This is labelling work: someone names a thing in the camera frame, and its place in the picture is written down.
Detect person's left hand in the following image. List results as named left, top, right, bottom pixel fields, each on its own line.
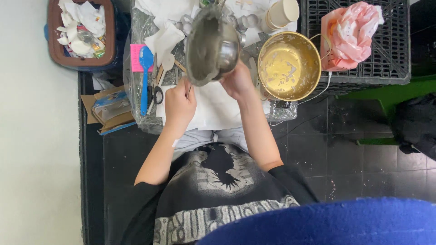
left=164, top=78, right=198, bottom=131

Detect person's right hand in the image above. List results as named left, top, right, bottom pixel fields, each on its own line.
left=220, top=62, right=256, bottom=102

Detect steel bowl with grey mix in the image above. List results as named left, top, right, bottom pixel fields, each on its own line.
left=185, top=3, right=242, bottom=87

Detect white plastic spoon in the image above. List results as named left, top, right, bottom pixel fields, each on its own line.
left=157, top=53, right=176, bottom=88

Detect white paper sheet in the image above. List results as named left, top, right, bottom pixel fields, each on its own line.
left=156, top=80, right=272, bottom=132

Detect blue plastic spoon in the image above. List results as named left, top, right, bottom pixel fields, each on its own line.
left=139, top=46, right=155, bottom=117

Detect clear plastic table cover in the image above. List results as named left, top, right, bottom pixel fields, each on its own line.
left=122, top=0, right=299, bottom=135

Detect crumpled white paper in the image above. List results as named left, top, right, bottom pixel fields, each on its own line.
left=134, top=0, right=202, bottom=66

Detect person's grey trousers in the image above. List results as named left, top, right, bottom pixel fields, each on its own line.
left=170, top=127, right=251, bottom=161

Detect pink sponge pad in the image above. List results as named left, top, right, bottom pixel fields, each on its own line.
left=130, top=44, right=154, bottom=73

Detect group of silver round moulds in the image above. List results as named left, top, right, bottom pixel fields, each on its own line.
left=175, top=13, right=261, bottom=47

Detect gold metal bowl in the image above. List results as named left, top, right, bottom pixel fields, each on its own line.
left=257, top=31, right=323, bottom=102

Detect plastic-wrapped scale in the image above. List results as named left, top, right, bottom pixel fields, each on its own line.
left=265, top=99, right=299, bottom=123

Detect cardboard box with packets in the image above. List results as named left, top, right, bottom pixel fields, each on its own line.
left=80, top=85, right=137, bottom=136

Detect stack of paper cups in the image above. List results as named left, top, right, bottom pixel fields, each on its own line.
left=260, top=0, right=300, bottom=34

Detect person's black printed shirt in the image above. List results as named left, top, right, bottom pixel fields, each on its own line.
left=104, top=142, right=321, bottom=245

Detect brown waste bin with trash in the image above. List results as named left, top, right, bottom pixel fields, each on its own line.
left=44, top=0, right=118, bottom=72

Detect pink plastic bag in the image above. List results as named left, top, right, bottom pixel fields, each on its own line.
left=320, top=1, right=385, bottom=72

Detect green bench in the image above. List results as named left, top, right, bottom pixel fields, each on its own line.
left=335, top=73, right=436, bottom=147

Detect black plastic crate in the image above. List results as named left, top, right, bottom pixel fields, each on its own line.
left=300, top=0, right=412, bottom=96

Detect blue fabric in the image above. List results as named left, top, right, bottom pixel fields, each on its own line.
left=196, top=196, right=436, bottom=245

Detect black bag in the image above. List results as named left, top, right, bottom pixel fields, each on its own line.
left=390, top=92, right=436, bottom=162

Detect black-handled scissors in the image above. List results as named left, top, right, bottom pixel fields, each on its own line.
left=147, top=53, right=165, bottom=115

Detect white cable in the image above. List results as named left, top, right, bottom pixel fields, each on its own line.
left=269, top=71, right=333, bottom=127

